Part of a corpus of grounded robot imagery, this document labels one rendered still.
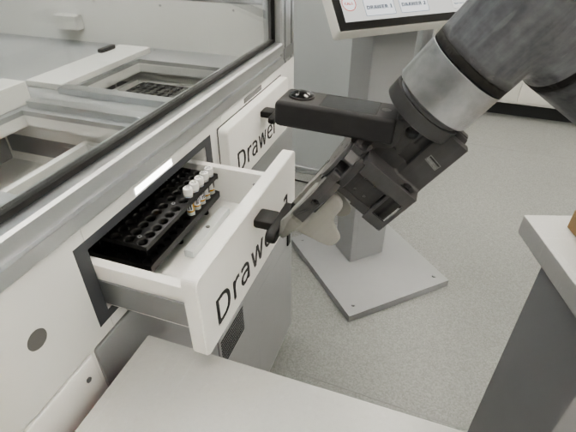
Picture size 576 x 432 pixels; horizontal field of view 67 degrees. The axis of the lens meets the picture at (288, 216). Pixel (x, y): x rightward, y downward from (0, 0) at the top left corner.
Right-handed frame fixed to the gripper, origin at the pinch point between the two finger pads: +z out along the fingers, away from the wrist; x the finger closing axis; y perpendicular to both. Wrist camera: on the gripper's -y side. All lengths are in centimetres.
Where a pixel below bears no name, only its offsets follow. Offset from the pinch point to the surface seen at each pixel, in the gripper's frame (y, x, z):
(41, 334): -12.1, -21.0, 13.4
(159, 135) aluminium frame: -18.1, 2.3, 4.6
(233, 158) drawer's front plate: -10.6, 18.4, 12.6
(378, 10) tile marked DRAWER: -8, 85, -4
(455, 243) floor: 81, 128, 55
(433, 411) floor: 78, 42, 57
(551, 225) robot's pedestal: 39, 33, -8
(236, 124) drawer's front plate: -13.5, 20.2, 8.4
